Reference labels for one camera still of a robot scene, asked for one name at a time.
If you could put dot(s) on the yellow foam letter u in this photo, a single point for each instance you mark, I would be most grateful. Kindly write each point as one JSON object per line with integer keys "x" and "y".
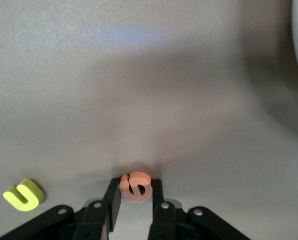
{"x": 29, "y": 198}

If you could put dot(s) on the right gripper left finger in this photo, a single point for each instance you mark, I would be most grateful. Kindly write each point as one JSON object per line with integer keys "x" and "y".
{"x": 91, "y": 222}

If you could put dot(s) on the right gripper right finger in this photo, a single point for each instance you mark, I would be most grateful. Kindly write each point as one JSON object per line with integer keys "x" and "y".
{"x": 163, "y": 222}

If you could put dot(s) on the orange foam letter e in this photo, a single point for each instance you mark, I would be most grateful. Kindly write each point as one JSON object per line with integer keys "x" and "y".
{"x": 125, "y": 190}

